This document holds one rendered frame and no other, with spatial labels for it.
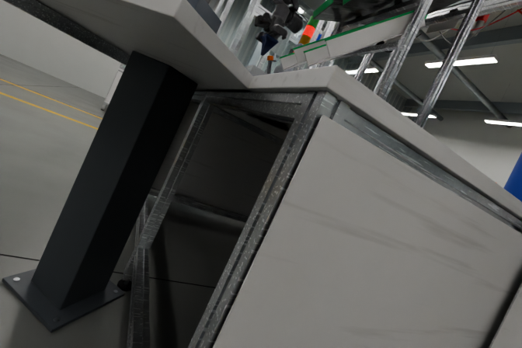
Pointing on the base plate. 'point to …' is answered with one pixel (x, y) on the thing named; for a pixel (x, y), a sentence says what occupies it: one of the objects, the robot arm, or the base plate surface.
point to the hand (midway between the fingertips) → (265, 46)
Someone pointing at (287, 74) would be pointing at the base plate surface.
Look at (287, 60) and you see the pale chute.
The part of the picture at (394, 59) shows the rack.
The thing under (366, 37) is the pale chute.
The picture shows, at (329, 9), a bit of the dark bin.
